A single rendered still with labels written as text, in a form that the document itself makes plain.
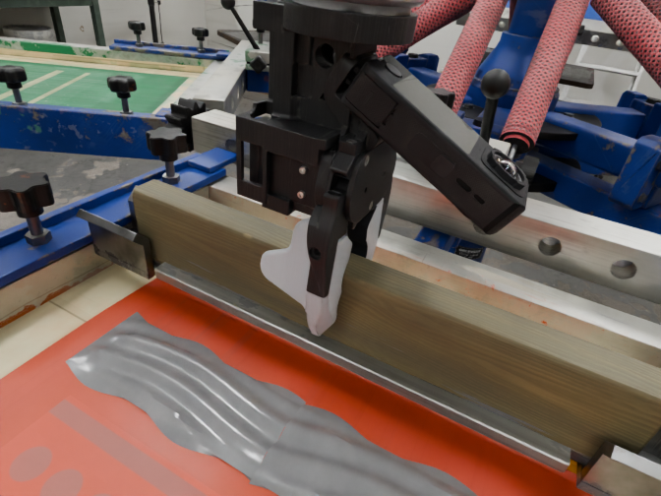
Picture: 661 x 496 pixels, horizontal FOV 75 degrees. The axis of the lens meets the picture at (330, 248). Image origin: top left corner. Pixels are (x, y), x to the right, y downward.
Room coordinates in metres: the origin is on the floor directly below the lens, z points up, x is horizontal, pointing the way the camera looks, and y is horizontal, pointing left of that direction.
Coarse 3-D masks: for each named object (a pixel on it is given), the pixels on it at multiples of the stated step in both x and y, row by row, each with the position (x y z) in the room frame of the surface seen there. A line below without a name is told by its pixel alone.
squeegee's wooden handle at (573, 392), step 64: (192, 256) 0.30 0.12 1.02; (256, 256) 0.27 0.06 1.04; (384, 320) 0.22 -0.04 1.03; (448, 320) 0.21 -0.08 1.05; (512, 320) 0.21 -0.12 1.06; (448, 384) 0.20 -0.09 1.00; (512, 384) 0.19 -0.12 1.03; (576, 384) 0.18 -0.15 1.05; (640, 384) 0.17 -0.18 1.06; (576, 448) 0.17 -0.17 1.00; (640, 448) 0.16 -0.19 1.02
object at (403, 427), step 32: (320, 384) 0.23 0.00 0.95; (352, 384) 0.23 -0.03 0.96; (352, 416) 0.20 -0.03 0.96; (384, 416) 0.20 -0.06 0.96; (416, 416) 0.21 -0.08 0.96; (384, 448) 0.18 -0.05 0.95; (416, 448) 0.18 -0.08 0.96; (448, 448) 0.19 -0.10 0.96; (480, 448) 0.19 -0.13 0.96; (480, 480) 0.16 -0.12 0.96; (512, 480) 0.17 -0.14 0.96; (544, 480) 0.17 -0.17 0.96
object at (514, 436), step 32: (192, 288) 0.28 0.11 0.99; (256, 320) 0.25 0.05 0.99; (288, 320) 0.25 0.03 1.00; (320, 352) 0.23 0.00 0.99; (352, 352) 0.23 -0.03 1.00; (384, 384) 0.21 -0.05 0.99; (416, 384) 0.21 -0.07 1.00; (448, 416) 0.19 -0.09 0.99; (480, 416) 0.18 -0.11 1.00; (512, 448) 0.17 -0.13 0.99; (544, 448) 0.17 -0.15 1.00
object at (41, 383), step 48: (144, 288) 0.32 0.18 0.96; (96, 336) 0.25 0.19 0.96; (192, 336) 0.26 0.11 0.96; (240, 336) 0.27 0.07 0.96; (0, 384) 0.19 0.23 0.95; (48, 384) 0.20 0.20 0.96; (288, 384) 0.22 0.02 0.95; (0, 432) 0.16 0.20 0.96; (144, 432) 0.17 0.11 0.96; (240, 480) 0.15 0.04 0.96
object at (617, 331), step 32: (192, 192) 0.46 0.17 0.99; (224, 192) 0.47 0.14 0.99; (128, 224) 0.37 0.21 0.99; (288, 224) 0.43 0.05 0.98; (64, 256) 0.31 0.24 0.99; (96, 256) 0.33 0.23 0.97; (384, 256) 0.38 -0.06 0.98; (416, 256) 0.38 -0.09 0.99; (448, 256) 0.38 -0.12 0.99; (0, 288) 0.26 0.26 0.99; (32, 288) 0.28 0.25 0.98; (64, 288) 0.30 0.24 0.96; (448, 288) 0.35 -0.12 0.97; (480, 288) 0.34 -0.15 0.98; (512, 288) 0.34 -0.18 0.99; (544, 288) 0.35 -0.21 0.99; (0, 320) 0.25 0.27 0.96; (544, 320) 0.32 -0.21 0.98; (576, 320) 0.31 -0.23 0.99; (608, 320) 0.31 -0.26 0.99; (640, 320) 0.31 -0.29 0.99; (640, 352) 0.28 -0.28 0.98
